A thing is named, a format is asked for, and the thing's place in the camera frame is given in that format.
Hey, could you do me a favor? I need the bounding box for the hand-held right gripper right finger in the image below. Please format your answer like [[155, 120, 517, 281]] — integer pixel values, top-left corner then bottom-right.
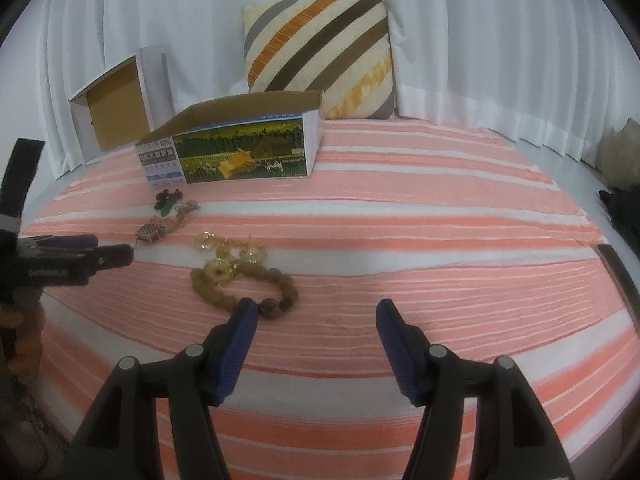
[[375, 298, 576, 480]]

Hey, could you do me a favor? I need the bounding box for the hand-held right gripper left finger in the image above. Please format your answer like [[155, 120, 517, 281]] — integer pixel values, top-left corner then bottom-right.
[[70, 297, 261, 480]]

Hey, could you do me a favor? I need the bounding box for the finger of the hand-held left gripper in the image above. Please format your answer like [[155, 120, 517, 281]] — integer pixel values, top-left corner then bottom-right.
[[75, 242, 136, 275], [20, 234, 99, 253]]

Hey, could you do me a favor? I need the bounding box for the woven charm with cord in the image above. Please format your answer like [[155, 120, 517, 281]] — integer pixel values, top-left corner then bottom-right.
[[135, 201, 201, 247]]

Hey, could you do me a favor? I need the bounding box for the large wooden bead bracelet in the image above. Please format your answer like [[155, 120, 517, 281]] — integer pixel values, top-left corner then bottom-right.
[[190, 266, 301, 313]]

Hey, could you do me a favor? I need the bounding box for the printed cardboard box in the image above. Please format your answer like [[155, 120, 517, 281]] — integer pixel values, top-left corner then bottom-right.
[[136, 89, 325, 184]]

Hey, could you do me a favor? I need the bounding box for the gold jewelry piece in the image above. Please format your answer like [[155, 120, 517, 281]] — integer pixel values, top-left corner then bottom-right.
[[194, 230, 268, 286]]

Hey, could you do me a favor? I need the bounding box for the person's left hand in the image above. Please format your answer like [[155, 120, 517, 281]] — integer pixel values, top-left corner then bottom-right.
[[0, 302, 46, 377]]

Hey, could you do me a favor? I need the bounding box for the green and black pendant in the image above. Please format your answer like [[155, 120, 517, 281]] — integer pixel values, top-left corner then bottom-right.
[[152, 189, 183, 213]]

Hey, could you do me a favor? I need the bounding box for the pink striped blanket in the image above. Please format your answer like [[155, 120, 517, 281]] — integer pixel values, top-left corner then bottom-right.
[[20, 117, 636, 480]]

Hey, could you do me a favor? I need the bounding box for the white open box lid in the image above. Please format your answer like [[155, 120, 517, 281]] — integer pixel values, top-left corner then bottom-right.
[[67, 46, 173, 167]]

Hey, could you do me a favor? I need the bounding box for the striped cushion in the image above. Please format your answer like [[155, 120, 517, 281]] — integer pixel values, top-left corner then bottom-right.
[[241, 0, 396, 120]]

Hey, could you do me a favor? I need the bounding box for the beige pillow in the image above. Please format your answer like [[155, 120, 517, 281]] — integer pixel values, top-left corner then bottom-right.
[[597, 117, 640, 188]]

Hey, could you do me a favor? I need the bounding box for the white curtain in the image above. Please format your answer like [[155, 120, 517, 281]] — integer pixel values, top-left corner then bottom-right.
[[35, 0, 640, 161]]

